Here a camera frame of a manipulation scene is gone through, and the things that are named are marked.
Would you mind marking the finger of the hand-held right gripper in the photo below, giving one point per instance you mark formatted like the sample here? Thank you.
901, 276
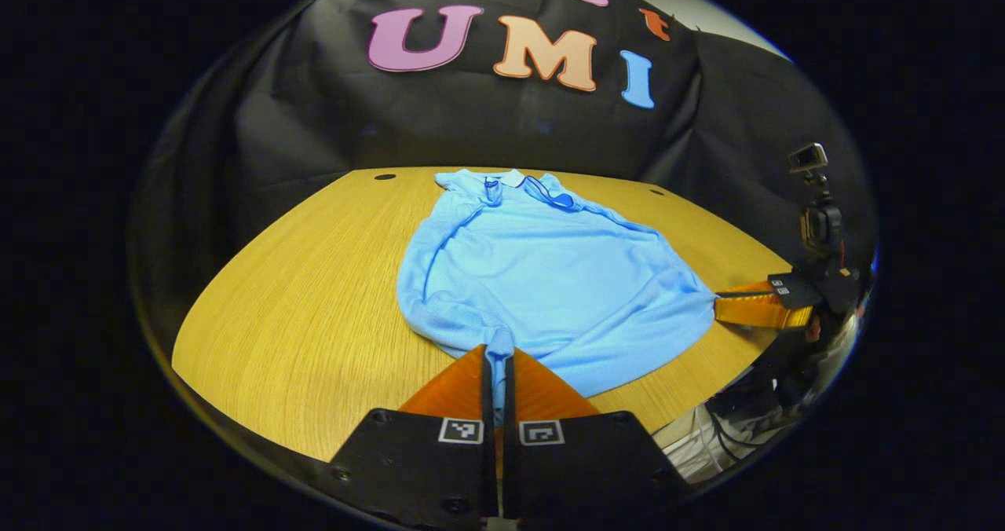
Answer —
758, 309

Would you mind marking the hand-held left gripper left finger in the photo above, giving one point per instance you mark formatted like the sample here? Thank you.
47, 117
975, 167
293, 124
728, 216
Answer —
424, 468

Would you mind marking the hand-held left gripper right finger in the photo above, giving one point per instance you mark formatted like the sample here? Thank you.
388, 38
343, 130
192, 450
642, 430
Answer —
581, 468

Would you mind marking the light blue T-shirt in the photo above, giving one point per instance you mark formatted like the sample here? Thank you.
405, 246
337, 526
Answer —
550, 280

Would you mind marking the person's white clothing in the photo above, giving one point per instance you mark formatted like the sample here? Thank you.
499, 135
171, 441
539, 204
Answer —
707, 448

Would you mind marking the black backdrop cloth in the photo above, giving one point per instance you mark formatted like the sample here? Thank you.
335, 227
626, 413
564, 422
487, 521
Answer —
314, 122

